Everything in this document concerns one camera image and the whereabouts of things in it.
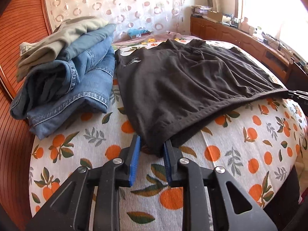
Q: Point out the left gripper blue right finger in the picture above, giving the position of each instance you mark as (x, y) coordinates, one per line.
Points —
(212, 198)

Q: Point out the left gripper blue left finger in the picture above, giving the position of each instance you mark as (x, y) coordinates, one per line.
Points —
(69, 208)

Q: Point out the black pants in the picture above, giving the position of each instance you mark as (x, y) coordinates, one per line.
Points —
(171, 91)

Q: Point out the wooden sideboard cabinet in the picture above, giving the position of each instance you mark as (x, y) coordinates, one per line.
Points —
(289, 73)

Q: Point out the person's dark clothed body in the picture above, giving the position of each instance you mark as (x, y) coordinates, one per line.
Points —
(286, 209)

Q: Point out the orange-print bed sheet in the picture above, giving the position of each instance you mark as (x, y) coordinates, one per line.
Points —
(257, 144)

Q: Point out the white jug bottle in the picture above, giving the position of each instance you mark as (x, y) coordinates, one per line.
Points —
(244, 26)

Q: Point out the window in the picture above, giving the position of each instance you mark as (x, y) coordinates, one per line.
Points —
(285, 20)

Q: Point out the cardboard box on cabinet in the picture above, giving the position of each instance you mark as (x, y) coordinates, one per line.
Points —
(216, 16)

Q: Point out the dark blue folded jeans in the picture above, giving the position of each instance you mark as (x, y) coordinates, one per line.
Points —
(52, 92)

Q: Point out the stack of books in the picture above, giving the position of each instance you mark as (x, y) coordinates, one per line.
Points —
(200, 10)

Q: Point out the light blue folded jeans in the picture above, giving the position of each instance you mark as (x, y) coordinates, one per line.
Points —
(86, 41)

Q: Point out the circle-pattern sheer curtain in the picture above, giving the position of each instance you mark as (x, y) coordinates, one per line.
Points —
(156, 16)

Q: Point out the beige folded pants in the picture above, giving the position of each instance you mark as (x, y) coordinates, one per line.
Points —
(47, 50)

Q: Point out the floral pink blanket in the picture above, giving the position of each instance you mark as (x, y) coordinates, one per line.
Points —
(154, 38)

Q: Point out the box with blue cloth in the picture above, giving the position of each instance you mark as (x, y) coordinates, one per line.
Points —
(137, 33)

